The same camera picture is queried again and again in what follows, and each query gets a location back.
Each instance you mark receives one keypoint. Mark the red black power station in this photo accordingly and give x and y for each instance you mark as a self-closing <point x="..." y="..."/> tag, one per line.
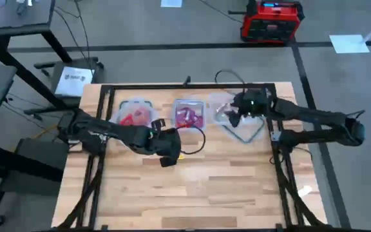
<point x="270" y="29"/>

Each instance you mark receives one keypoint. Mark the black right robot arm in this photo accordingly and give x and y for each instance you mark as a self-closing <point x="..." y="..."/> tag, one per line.
<point x="317" y="124"/>

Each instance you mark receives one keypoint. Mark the small black frame clamp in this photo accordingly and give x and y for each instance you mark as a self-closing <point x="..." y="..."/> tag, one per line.
<point x="187" y="80"/>

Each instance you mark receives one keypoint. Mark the white printed paper sheet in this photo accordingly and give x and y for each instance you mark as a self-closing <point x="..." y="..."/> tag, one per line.
<point x="74" y="82"/>

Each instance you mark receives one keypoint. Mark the dark grey desk mat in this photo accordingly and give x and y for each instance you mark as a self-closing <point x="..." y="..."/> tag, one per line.
<point x="18" y="19"/>

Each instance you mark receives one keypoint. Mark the small clear plastic container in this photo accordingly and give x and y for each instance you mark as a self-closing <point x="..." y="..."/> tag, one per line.
<point x="177" y="103"/>

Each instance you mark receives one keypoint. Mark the white tape piece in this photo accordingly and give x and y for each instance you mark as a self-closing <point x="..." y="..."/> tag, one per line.
<point x="305" y="190"/>

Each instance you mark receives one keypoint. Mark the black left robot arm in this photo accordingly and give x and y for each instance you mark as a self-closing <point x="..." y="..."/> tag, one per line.
<point x="98" y="129"/>

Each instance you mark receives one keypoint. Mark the medium teal-rimmed plastic lid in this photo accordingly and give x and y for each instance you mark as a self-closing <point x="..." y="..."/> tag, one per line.
<point x="256" y="135"/>

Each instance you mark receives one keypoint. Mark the large clear plastic container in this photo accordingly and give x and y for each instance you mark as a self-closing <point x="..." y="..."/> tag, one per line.
<point x="118" y="111"/>

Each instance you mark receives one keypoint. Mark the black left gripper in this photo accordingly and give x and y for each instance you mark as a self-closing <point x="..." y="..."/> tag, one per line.
<point x="163" y="143"/>

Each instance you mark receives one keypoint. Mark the black metal table frame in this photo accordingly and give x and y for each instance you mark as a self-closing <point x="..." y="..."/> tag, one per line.
<point x="205" y="86"/>

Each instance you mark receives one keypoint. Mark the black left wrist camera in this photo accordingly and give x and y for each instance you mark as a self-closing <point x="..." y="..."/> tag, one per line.
<point x="158" y="125"/>

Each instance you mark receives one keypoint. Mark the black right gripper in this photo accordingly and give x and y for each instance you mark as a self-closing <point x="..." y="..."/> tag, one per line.
<point x="251" y="103"/>

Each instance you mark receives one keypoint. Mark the red candy pack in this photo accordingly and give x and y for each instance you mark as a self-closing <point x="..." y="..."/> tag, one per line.
<point x="127" y="120"/>
<point x="141" y="116"/>

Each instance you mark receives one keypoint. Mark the white floor paper sheet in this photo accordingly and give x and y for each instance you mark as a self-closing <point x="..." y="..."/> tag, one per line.
<point x="171" y="3"/>

